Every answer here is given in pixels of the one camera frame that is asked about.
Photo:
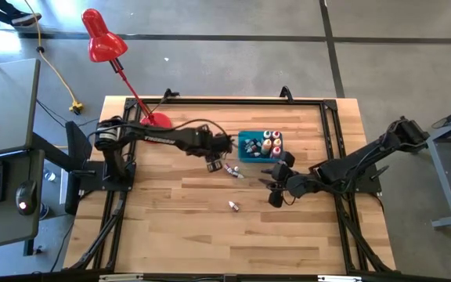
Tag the white bracket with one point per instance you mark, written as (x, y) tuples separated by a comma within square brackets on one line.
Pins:
[(339, 279), (120, 278)]

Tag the small purple-label bottle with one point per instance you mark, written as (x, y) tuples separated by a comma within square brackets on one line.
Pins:
[(248, 141)]

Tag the grey metal table frame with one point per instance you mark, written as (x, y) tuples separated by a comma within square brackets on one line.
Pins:
[(448, 196)]

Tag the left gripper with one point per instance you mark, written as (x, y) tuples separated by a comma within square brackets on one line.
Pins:
[(210, 145)]

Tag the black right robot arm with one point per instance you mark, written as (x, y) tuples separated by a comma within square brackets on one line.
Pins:
[(351, 164)]

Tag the light grey desk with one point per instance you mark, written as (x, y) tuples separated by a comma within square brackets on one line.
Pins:
[(6, 102)]

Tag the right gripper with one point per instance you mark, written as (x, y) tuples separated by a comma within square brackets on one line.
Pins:
[(288, 182)]

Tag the red desk lamp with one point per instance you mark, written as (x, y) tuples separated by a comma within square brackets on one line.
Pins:
[(104, 43)]

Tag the person's shoe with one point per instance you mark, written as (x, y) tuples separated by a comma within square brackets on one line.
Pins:
[(26, 19)]

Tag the small red-label bottle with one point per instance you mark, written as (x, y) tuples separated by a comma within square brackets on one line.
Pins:
[(233, 206)]

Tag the black aluminium table frame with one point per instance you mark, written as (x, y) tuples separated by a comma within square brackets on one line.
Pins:
[(229, 101)]

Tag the black computer mouse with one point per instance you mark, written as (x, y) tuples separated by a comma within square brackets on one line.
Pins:
[(26, 196)]

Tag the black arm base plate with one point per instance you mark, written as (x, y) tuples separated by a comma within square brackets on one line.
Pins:
[(370, 184), (92, 182)]

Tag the dark grey desk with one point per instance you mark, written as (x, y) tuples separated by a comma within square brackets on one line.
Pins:
[(10, 231)]

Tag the large red-cap bottle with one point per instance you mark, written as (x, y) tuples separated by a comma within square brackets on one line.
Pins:
[(276, 152), (276, 134)]

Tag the blue plastic bin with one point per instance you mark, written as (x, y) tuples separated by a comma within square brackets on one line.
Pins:
[(243, 135)]

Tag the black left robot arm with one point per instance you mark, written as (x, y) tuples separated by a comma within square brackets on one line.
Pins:
[(159, 138)]

